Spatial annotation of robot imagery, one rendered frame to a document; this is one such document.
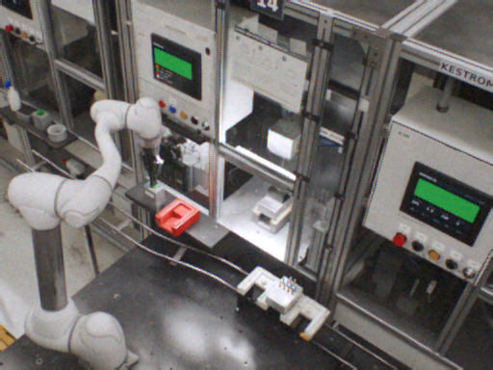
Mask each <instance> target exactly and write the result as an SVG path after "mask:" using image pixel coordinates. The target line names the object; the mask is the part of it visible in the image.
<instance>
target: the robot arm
mask: <svg viewBox="0 0 493 370"><path fill-rule="evenodd" d="M91 118H92V119H93V120H94V122H97V125H96V127H95V132H94V133H95V138H96V140H97V142H98V146H99V148H100V150H101V154H102V157H103V158H104V164H103V166H102V167H101V168H99V169H98V170H97V171H95V172H94V173H93V174H90V176H89V177H88V178H87V179H86V180H77V179H66V178H63V177H61V176H60V175H53V174H49V173H43V172H26V173H23V174H22V175H19V176H16V177H15V178H14V179H13V180H12V182H11V183H10V185H9V191H8V195H9V201H10V202H11V203H12V206H14V207H15V208H16V209H18V210H19V212H20V213H21V214H22V217H23V218H24V219H25V221H26V223H27V224H28V225H29V226H30V227H31V232H32V238H33V251H34V258H35V265H36V271H37V277H38V285H39V301H38V302H37V303H36V306H33V307H32V308H31V309H30V310H29V312H28V313H27V316H26V317H25V319H24V330H25V334H26V335H28V337H29V338H30V339H32V341H33V342H35V343H37V344H39V345H40V346H42V347H46V348H49V349H52V350H54V351H58V352H62V353H72V354H74V355H76V356H78V357H80V358H79V360H78V364H79V366H80V367H83V368H86V369H87V370H128V368H130V366H131V365H132V364H134V363H136V362H138V361H139V357H138V355H137V354H134V353H132V352H131V351H129V350H128V349H127V348H125V336H124V333H123V330H122V328H121V326H120V323H119V322H118V321H117V319H116V318H115V317H113V315H109V314H108V313H105V312H94V313H93V314H89V315H84V314H81V313H79V310H78V309H77V307H76V306H75V303H74V301H73V300H72V299H71V298H70V297H68V296H67V294H66V279H65V262H64V252H63V243H62V234H61V221H62V220H64V221H65V223H66V224H68V225H69V226H71V227H83V226H85V225H87V224H90V223H91V221H93V220H94V219H95V218H96V217H97V216H98V215H99V214H100V213H101V211H102V210H103V209H104V207H105V206H106V204H107V203H108V201H109V198H110V196H111V195H112V193H113V190H114V187H115V185H116V183H117V179H118V176H119V175H120V168H121V160H120V154H119V153H118V151H117V147H116V146H115V144H114V141H113V139H112V138H111V136H110V134H113V133H116V132H117V131H118V130H121V129H123V128H125V129H133V130H134V131H136V132H137V133H139V138H140V144H141V146H142V149H141V151H140V155H141V157H142V160H143V165H144V170H145V171H148V177H149V181H150V186H151V187H154V186H155V185H157V175H159V174H161V168H162V164H163V163H164V160H161V159H160V155H159V150H160V143H161V120H162V116H161V111H160V108H159V105H158V102H157V100H155V99H154V98H152V97H149V96H144V97H142V98H140V99H139V100H138V102H137V103H136V105H131V104H128V103H126V102H123V101H114V100H100V101H98V102H95V103H94V104H93V105H92V106H91Z"/></svg>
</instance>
